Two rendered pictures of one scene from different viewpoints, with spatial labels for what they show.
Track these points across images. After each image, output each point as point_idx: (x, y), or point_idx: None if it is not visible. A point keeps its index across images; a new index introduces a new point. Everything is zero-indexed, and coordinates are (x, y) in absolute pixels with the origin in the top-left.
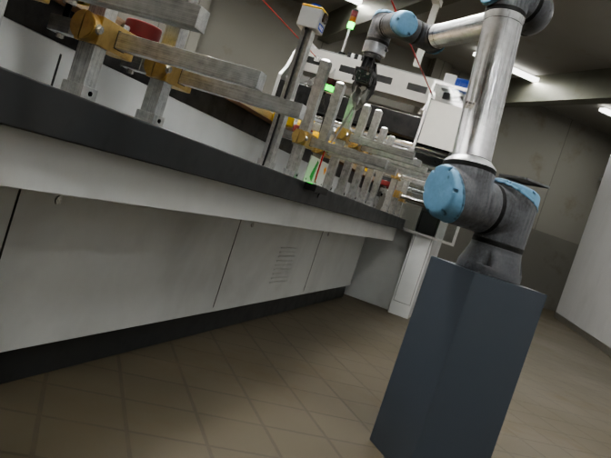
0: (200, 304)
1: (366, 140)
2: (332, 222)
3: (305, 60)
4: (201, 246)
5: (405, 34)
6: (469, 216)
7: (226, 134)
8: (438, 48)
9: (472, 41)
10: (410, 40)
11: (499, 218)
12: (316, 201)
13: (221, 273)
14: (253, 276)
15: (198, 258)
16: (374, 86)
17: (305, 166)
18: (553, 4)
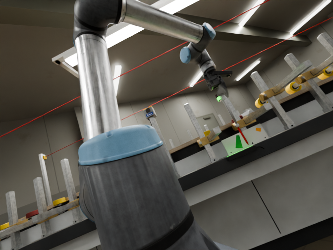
0: (259, 237)
1: (279, 85)
2: None
3: (156, 128)
4: (221, 211)
5: (187, 59)
6: (91, 219)
7: (186, 161)
8: (200, 37)
9: (172, 28)
10: (195, 53)
11: (88, 211)
12: (266, 150)
13: (264, 212)
14: (320, 194)
15: (225, 217)
16: (220, 80)
17: (302, 108)
18: None
